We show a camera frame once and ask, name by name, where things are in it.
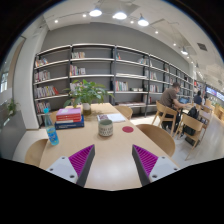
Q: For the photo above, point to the wooden chair under man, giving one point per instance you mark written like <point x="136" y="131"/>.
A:
<point x="164" y="116"/>

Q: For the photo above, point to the potted green plant white pot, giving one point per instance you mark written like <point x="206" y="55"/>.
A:
<point x="84" y="93"/>

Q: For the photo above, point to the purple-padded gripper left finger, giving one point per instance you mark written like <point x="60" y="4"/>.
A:
<point x="74" y="168"/>

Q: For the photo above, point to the wooden chair near right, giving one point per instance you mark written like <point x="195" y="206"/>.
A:
<point x="160" y="137"/>

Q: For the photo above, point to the wooden chair near left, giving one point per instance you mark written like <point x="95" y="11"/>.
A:
<point x="34" y="153"/>

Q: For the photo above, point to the wooden chair far side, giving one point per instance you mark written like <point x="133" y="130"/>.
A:
<point x="125" y="110"/>

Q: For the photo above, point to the black backpack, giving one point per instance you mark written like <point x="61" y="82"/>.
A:
<point x="192" y="118"/>

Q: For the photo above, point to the small plant by window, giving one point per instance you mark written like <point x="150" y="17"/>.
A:
<point x="12" y="107"/>

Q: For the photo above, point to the red round coaster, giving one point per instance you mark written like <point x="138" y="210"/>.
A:
<point x="127" y="129"/>

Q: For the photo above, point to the large grey bookshelf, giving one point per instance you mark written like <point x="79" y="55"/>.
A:
<point x="131" y="77"/>

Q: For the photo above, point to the open magazine on table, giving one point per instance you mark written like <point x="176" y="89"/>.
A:
<point x="115" y="117"/>

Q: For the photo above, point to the red middle book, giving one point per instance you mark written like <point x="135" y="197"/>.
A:
<point x="66" y="118"/>

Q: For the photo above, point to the pink top book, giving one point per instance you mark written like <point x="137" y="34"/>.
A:
<point x="69" y="112"/>

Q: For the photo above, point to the wooden chair with backpack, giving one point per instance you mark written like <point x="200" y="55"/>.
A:
<point x="195" y="137"/>

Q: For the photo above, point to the blue plastic water bottle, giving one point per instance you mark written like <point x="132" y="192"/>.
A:
<point x="50" y="128"/>

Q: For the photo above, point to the green patterned ceramic mug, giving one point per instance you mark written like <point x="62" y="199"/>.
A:
<point x="105" y="128"/>

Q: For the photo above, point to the seated man brown shirt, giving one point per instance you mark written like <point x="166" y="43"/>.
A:
<point x="169" y="99"/>

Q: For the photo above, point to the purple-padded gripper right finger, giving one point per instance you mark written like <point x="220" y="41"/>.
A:
<point x="151" y="167"/>

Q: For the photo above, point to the dark blue bottom book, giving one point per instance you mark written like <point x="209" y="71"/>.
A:
<point x="69" y="125"/>

